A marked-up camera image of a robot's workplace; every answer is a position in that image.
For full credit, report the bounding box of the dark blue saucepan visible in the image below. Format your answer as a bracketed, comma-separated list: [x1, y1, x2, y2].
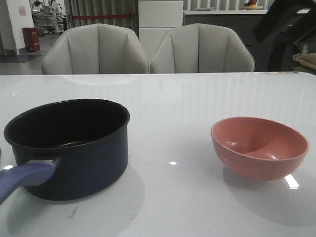
[0, 99, 130, 201]

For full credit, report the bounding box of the pink bowl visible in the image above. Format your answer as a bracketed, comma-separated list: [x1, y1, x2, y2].
[211, 117, 309, 181]

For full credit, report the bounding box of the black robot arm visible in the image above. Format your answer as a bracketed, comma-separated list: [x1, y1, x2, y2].
[252, 0, 316, 72]

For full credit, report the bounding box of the right grey upholstered chair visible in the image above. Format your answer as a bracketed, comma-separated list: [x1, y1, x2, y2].
[151, 23, 255, 74]

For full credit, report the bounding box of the grey upholstered chair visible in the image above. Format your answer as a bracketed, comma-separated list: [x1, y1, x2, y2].
[41, 23, 149, 75]
[151, 23, 255, 74]

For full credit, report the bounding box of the left grey upholstered chair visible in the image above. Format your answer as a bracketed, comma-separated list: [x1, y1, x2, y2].
[41, 23, 149, 75]

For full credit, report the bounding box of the white refrigerator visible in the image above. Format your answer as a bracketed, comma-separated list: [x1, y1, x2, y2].
[138, 0, 183, 61]

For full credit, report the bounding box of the red belt stanchion barrier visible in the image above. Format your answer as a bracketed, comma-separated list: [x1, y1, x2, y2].
[68, 13, 136, 30]

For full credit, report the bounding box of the grey kitchen counter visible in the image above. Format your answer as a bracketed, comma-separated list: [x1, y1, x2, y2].
[183, 10, 272, 72]

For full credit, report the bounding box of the grey curtain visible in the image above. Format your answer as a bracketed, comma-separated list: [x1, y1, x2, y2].
[65, 0, 138, 33]

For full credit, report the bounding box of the fruit plate on counter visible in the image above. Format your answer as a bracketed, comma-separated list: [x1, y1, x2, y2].
[242, 0, 264, 10]

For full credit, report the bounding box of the red bin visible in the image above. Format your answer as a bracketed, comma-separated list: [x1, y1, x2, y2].
[22, 27, 40, 52]

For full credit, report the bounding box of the beige cushion at right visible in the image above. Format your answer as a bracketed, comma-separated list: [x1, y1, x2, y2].
[292, 53, 316, 75]

